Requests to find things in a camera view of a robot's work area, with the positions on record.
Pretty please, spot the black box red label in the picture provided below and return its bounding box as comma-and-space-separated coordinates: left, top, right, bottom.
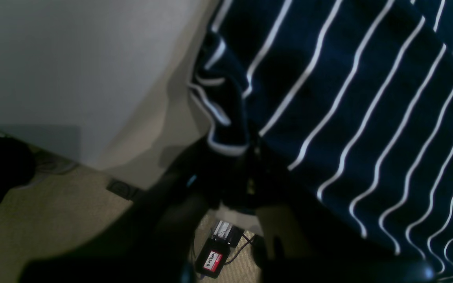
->
194, 220, 245, 279

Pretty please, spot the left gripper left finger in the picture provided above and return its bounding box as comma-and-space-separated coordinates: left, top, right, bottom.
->
18, 139, 227, 283

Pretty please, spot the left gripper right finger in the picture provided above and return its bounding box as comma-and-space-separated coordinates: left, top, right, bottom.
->
226, 134, 435, 283

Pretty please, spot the navy white striped t-shirt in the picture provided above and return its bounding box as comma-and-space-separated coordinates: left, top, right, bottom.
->
189, 0, 453, 283

